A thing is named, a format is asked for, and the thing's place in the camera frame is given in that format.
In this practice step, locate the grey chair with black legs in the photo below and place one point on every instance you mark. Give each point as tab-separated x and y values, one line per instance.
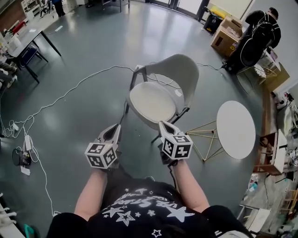
181	67

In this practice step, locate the small white adapter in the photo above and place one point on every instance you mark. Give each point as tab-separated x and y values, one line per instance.
178	92

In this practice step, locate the large cardboard box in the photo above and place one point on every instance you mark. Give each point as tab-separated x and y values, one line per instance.
224	38

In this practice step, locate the white low cabinet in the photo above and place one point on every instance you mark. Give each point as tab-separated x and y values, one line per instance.
258	218

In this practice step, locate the person's left forearm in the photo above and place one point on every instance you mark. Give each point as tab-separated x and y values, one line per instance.
90	197

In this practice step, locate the flat white box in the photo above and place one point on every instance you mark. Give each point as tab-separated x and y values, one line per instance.
25	170

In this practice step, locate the round white table gold legs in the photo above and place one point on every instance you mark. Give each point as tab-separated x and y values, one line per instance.
236	130

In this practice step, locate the black frame desk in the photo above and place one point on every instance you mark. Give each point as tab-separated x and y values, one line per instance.
25	38

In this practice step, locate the white plastic box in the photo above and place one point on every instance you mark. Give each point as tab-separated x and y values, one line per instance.
14	44

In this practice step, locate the blue desk chair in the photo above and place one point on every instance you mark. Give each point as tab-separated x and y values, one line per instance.
31	54

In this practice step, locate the wooden cabinet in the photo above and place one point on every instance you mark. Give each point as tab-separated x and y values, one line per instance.
267	153

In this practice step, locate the round cream cushion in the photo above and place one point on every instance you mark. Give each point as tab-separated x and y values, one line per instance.
151	102

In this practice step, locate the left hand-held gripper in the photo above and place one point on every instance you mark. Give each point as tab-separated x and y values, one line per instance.
100	155

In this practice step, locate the black star print T-shirt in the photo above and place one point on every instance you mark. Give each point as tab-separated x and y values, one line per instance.
139	190

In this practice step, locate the brown cardboard sheet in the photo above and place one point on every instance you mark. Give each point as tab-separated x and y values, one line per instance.
278	77

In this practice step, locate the black bin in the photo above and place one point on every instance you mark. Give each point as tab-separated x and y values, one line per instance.
213	22

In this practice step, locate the person's right forearm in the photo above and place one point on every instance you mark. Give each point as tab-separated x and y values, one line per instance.
191	190

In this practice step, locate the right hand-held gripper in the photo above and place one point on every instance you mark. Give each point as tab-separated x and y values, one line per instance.
179	148

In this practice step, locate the teal plastic object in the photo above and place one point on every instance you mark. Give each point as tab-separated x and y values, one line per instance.
29	231

